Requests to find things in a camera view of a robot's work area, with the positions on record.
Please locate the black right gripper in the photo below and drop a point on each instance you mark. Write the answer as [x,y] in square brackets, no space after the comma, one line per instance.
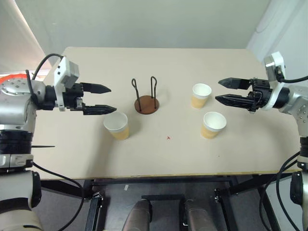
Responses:
[261,93]

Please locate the orange red object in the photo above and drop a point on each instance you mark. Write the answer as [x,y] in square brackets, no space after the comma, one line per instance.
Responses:
[9,76]

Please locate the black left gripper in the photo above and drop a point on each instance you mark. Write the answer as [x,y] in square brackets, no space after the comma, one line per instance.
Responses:
[72,96]

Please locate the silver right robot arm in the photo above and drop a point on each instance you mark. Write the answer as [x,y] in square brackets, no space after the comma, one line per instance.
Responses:
[297,101]

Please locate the dark rounded robot leg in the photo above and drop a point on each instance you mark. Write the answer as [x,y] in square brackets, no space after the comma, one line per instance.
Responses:
[198,219]
[137,216]

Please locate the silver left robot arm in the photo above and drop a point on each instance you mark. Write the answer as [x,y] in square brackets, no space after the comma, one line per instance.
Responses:
[14,108]

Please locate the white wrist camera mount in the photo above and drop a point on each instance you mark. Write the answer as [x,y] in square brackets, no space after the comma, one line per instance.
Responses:
[66,72]
[274,67]

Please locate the black metal table frame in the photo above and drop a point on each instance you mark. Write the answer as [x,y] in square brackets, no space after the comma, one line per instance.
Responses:
[158,180]

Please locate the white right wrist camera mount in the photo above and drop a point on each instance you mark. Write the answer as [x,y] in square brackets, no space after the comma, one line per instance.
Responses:
[274,67]

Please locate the white and tan paper cup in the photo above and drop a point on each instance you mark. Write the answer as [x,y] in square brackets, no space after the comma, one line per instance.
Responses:
[201,95]
[213,125]
[116,127]

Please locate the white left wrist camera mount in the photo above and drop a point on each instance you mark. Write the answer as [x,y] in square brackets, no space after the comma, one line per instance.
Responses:
[66,72]

